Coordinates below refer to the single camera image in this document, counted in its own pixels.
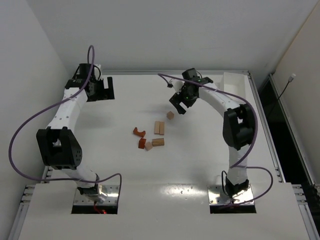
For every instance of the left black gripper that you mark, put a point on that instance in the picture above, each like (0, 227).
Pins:
(104, 92)

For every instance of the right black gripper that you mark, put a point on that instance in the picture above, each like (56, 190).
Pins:
(177, 99)

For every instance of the light wood cube block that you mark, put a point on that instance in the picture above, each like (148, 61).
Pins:
(170, 115)

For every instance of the light wood rectangular block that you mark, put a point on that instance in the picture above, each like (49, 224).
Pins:
(161, 128)

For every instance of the light wood cylinder block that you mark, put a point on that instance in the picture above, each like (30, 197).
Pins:
(158, 142)

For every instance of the small light wood cube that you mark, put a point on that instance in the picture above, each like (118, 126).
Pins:
(148, 145)

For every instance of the white perforated box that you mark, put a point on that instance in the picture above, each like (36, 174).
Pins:
(233, 83)

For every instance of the long light wood block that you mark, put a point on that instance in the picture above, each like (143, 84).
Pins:
(157, 127)

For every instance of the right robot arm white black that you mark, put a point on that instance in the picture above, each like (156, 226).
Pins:
(239, 122)

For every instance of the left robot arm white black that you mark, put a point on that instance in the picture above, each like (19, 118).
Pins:
(57, 143)

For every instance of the red arch wood block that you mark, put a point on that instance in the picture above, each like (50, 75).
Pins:
(138, 133)

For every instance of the red small wood block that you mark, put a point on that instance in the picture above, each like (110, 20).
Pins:
(141, 143)

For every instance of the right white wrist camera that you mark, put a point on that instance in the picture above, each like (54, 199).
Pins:
(175, 84)

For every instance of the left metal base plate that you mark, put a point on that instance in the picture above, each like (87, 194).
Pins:
(104, 195)

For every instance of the metal base plate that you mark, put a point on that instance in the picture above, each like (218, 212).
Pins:
(104, 195)
(218, 198)

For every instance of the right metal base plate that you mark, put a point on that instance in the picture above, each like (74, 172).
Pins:
(218, 198)

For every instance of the black wall cable white plug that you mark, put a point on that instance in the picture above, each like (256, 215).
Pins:
(290, 79)

